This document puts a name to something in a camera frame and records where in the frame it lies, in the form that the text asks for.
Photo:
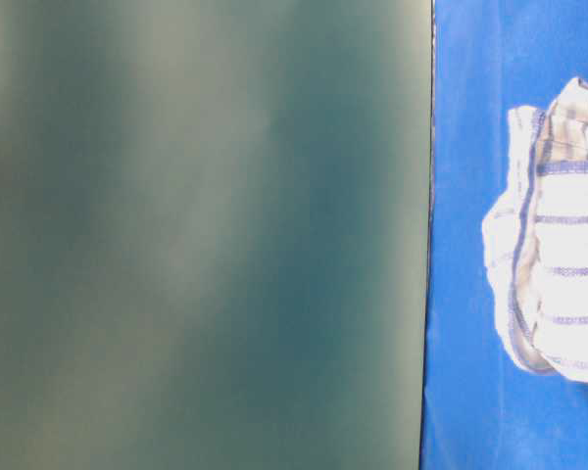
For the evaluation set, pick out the white blue-striped towel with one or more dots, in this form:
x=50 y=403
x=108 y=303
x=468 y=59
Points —
x=535 y=238

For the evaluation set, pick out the blue table cloth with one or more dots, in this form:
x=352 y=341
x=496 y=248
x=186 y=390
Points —
x=479 y=410

